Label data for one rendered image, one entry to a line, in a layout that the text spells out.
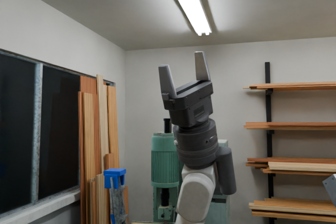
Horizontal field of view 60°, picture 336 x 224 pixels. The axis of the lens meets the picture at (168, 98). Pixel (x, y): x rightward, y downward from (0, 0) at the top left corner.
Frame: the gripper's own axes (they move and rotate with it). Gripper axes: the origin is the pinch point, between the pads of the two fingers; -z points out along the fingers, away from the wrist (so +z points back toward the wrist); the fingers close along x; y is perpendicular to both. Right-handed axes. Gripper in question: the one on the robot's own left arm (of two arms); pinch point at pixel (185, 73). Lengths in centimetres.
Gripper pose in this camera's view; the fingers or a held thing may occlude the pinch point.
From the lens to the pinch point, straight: 56.6
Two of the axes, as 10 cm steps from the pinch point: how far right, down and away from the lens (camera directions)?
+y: 7.2, 0.7, -6.9
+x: 6.7, -3.3, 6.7
